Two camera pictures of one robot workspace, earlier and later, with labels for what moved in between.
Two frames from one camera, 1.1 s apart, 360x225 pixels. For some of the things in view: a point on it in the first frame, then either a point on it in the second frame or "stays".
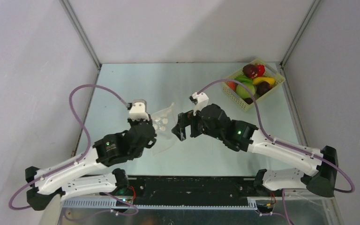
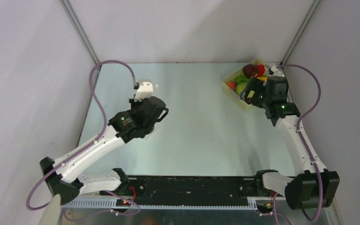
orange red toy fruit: (232, 85) stays
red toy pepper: (260, 70) stays
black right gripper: (187, 124) to (249, 94)
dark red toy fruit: (251, 71) stays
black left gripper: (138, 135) to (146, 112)
